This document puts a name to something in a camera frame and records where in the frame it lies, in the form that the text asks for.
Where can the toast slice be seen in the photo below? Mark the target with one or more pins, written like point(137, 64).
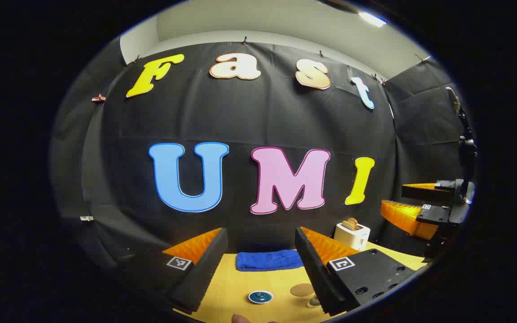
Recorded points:
point(350, 223)

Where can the white clip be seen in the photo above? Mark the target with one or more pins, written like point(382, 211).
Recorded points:
point(86, 218)

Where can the blue folded towel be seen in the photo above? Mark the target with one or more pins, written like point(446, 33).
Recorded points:
point(267, 261)

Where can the white toaster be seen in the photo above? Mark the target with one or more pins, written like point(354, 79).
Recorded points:
point(350, 238)

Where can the round brown coaster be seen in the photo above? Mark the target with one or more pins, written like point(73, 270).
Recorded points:
point(301, 290)

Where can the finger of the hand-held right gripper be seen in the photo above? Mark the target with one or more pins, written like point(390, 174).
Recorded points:
point(424, 193)
point(433, 215)

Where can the ceiling light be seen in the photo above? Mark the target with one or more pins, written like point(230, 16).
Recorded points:
point(372, 19)

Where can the teal teacup lid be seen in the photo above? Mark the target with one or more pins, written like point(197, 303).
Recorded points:
point(260, 296)

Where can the black backdrop cloth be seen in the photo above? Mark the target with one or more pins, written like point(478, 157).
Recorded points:
point(240, 121)

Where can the clear plastic water bottle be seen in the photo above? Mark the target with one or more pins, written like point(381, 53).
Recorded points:
point(314, 301)

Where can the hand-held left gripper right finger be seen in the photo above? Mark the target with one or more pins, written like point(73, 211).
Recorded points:
point(312, 269)

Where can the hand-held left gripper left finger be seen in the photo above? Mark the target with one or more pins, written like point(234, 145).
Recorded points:
point(204, 269)

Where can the reddish clip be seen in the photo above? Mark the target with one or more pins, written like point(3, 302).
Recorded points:
point(98, 98)

